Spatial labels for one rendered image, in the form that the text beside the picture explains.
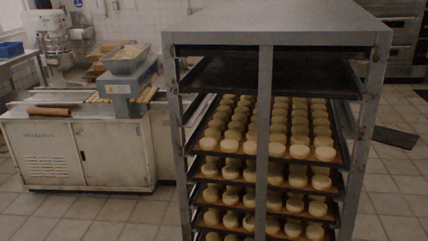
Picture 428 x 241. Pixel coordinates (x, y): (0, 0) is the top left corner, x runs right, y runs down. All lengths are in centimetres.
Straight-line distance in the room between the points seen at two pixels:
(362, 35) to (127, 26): 663
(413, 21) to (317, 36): 538
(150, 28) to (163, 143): 434
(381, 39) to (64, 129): 268
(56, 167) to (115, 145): 65
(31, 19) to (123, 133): 371
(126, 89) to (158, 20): 442
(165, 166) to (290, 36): 254
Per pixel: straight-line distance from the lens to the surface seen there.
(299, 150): 86
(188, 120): 85
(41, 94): 361
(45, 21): 599
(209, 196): 98
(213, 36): 73
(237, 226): 104
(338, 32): 71
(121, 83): 263
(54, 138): 314
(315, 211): 96
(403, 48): 613
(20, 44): 573
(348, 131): 83
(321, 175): 94
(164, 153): 304
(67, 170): 328
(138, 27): 710
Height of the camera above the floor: 195
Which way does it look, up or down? 26 degrees down
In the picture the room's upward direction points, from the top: 3 degrees counter-clockwise
